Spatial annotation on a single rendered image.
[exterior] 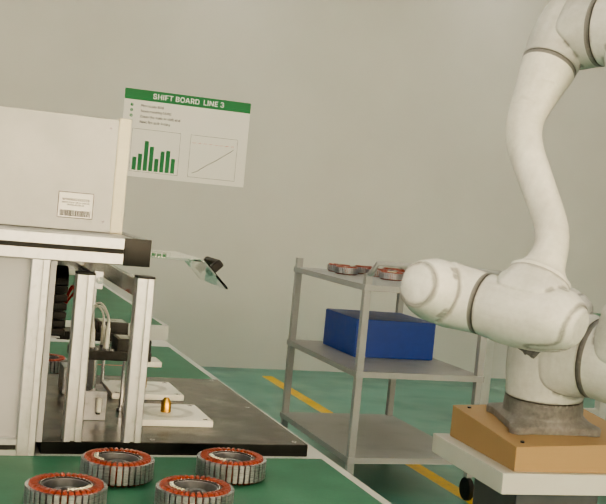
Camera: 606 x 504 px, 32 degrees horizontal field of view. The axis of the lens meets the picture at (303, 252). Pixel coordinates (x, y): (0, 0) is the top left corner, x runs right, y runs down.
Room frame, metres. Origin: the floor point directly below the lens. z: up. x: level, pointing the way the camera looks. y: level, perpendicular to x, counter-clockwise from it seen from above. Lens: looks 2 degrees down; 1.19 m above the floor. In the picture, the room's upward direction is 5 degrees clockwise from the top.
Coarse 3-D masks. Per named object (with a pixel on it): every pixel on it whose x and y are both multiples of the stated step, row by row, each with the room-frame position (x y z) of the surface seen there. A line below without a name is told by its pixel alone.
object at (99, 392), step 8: (96, 384) 1.98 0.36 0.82; (88, 392) 1.91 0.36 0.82; (96, 392) 1.91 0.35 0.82; (104, 392) 1.92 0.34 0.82; (88, 400) 1.91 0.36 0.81; (104, 400) 1.92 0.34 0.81; (88, 408) 1.91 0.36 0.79; (104, 408) 1.92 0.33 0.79; (88, 416) 1.91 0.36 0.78; (96, 416) 1.92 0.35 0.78; (104, 416) 1.92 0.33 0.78
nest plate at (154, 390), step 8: (104, 384) 2.22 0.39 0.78; (112, 384) 2.22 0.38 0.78; (120, 384) 2.23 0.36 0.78; (152, 384) 2.27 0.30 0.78; (160, 384) 2.28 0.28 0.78; (168, 384) 2.29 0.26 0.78; (112, 392) 2.14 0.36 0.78; (152, 392) 2.18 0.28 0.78; (160, 392) 2.19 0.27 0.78; (168, 392) 2.19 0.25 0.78; (176, 392) 2.20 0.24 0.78; (176, 400) 2.17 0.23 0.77
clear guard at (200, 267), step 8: (152, 256) 2.18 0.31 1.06; (160, 256) 2.18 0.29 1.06; (168, 256) 2.21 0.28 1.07; (176, 256) 2.24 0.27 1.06; (184, 256) 2.27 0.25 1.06; (192, 256) 2.29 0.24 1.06; (192, 264) 2.38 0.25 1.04; (200, 264) 2.28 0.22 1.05; (208, 264) 2.22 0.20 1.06; (200, 272) 2.36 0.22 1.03; (208, 272) 2.26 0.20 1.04; (208, 280) 2.35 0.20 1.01; (216, 280) 2.25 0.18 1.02; (224, 288) 2.24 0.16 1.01
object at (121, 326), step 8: (96, 320) 2.18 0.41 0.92; (112, 320) 2.20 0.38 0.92; (120, 320) 2.21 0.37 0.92; (64, 328) 2.17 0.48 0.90; (96, 328) 2.17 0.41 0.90; (112, 328) 2.17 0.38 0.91; (120, 328) 2.17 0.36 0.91; (64, 336) 2.13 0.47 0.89; (96, 336) 2.15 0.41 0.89; (112, 336) 2.17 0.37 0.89
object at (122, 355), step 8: (120, 336) 1.97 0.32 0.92; (128, 336) 1.98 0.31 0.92; (112, 344) 1.98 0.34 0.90; (120, 344) 1.93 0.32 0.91; (128, 344) 1.94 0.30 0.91; (96, 352) 1.91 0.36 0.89; (104, 352) 1.92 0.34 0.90; (112, 352) 1.92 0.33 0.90; (120, 352) 1.93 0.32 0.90; (96, 360) 1.92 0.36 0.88; (112, 360) 1.92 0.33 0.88; (120, 360) 1.93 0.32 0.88; (152, 360) 1.97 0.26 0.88; (88, 368) 1.96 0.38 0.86; (96, 368) 1.92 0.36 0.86; (88, 376) 1.96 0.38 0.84; (88, 384) 1.94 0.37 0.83
